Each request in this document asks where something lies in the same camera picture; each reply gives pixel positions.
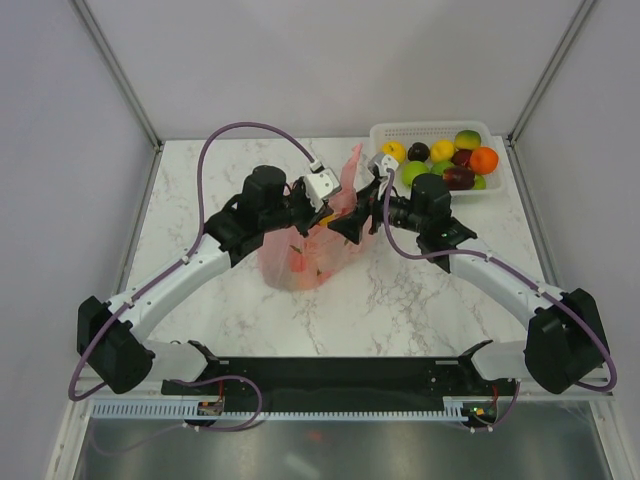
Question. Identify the left aluminium frame post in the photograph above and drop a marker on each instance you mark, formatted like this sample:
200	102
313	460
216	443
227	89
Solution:
100	41

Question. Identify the yellow fake apple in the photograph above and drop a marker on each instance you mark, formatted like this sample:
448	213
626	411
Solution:
396	150

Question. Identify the white cable duct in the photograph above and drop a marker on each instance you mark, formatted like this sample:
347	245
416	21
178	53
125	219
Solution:
192	410

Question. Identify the dark red fake apple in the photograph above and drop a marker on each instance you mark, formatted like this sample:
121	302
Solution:
458	178

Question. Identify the orange fake orange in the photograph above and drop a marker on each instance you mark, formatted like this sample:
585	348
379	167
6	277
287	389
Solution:
483	160

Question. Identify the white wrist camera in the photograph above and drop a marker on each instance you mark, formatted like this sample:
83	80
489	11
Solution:
320	184
381	164

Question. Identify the yellow fake fruit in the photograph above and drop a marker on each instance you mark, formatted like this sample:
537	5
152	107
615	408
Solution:
325	221

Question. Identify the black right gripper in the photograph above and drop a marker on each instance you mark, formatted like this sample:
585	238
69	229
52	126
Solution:
369	203

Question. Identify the dark purple fake fruit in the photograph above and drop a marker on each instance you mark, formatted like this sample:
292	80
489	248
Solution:
418	151

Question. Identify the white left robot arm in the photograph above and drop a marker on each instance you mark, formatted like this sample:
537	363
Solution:
110	335

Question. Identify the white plastic basket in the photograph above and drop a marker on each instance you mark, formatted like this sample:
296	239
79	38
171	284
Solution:
429	132

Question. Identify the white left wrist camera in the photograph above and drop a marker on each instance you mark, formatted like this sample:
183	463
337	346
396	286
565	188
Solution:
320	184

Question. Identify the green fake apple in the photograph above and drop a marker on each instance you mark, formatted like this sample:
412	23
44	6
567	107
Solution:
411	170

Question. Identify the yellow fake lemon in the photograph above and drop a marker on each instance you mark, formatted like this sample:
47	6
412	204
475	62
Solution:
442	150

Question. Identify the yellow green fake mango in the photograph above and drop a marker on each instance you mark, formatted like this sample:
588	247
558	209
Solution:
467	140

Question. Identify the right aluminium frame post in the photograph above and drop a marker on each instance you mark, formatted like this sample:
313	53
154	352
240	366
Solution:
570	36

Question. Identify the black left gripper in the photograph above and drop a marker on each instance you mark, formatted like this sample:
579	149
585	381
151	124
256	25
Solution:
312	217

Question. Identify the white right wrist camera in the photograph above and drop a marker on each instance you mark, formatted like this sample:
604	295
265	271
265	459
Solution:
381	164

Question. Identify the pink plastic bag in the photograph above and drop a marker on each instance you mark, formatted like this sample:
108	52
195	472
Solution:
289	261

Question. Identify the small green fake fruit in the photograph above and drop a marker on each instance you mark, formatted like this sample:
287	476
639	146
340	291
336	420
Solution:
479	183

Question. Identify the green fake lime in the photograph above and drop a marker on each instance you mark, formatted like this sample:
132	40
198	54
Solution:
440	167

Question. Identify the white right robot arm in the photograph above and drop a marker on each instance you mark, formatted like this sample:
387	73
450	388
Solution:
565	344

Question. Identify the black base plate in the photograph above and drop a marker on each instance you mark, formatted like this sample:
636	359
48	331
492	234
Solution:
321	384

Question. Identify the aluminium frame post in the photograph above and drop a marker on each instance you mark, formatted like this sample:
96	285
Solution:
570	36
100	41

